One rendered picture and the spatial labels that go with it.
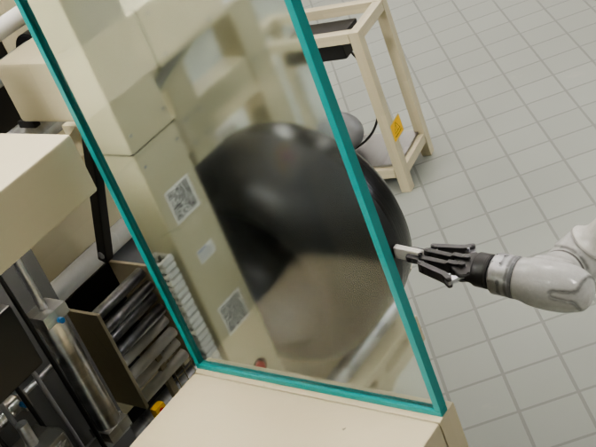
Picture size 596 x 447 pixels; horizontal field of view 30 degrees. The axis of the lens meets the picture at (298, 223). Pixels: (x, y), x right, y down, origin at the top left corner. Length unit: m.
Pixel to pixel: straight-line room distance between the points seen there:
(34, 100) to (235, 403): 0.87
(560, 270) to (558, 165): 2.61
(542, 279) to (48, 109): 1.11
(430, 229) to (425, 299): 0.48
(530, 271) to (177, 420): 0.77
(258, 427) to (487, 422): 1.82
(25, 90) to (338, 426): 1.08
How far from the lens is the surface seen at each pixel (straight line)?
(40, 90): 2.48
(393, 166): 4.94
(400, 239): 2.49
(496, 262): 2.33
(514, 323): 4.05
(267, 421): 1.97
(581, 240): 2.39
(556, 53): 5.83
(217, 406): 2.05
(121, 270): 2.80
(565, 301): 2.28
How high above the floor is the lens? 2.48
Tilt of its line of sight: 29 degrees down
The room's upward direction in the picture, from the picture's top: 22 degrees counter-clockwise
